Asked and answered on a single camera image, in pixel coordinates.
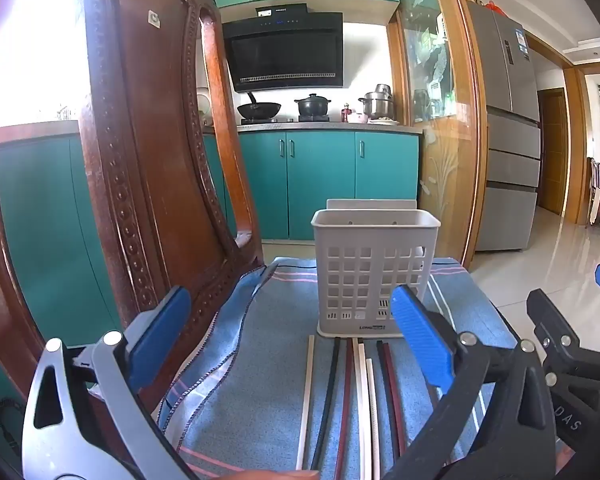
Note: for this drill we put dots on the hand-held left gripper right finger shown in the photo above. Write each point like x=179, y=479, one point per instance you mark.
x=420, y=340

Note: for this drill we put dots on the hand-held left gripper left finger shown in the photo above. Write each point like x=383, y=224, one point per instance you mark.
x=160, y=330

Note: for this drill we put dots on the dark red chopstick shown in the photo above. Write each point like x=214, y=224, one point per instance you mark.
x=345, y=400
x=396, y=400

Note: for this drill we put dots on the white plastic utensil basket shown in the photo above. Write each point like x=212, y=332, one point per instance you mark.
x=360, y=240

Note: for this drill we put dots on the person's left hand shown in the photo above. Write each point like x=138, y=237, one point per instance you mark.
x=275, y=475

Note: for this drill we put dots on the blue striped cloth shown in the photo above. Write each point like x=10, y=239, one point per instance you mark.
x=260, y=385

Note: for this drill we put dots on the brown wooden door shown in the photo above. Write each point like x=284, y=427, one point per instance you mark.
x=552, y=150

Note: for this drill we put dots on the silver refrigerator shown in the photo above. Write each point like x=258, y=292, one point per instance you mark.
x=510, y=160

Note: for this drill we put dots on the carved wooden chair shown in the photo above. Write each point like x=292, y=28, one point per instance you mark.
x=145, y=160

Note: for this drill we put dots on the teal base cabinets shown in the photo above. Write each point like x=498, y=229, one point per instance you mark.
x=325, y=180

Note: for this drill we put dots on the pink bowl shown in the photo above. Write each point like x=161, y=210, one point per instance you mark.
x=357, y=118

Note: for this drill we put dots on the small red bottle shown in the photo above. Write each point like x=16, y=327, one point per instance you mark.
x=348, y=112

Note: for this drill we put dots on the stainless steel pot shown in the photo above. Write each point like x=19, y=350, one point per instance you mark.
x=377, y=105

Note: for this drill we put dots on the black wok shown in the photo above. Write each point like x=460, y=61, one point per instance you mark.
x=260, y=109

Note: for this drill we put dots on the black gas stove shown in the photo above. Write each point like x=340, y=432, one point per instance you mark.
x=285, y=119

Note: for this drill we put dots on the wood-framed glass sliding door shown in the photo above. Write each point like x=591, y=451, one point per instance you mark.
x=430, y=85

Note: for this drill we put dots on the black cooking pot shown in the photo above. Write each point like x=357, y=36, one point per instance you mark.
x=312, y=106

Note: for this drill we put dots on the black range hood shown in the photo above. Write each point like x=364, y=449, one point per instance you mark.
x=285, y=55

